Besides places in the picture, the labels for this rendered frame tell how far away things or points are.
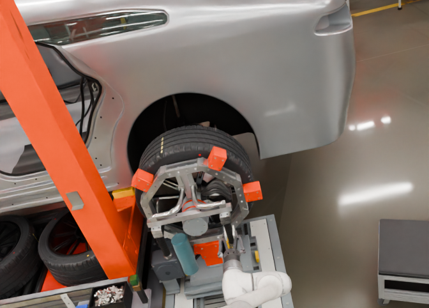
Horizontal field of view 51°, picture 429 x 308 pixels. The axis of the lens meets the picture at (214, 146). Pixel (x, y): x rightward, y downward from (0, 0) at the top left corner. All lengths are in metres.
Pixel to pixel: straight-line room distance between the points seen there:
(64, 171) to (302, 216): 1.87
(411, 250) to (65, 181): 1.87
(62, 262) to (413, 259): 2.06
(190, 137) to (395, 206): 1.71
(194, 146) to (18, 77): 0.88
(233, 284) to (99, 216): 0.80
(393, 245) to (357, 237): 0.54
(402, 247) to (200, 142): 1.27
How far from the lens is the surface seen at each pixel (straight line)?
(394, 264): 2.67
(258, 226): 3.29
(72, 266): 2.98
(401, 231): 2.83
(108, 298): 2.58
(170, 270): 2.86
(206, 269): 2.93
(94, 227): 2.43
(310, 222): 3.36
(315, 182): 3.68
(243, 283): 1.97
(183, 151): 2.27
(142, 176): 2.30
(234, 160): 2.32
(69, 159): 2.17
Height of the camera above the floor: 2.40
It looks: 34 degrees down
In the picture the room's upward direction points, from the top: 16 degrees counter-clockwise
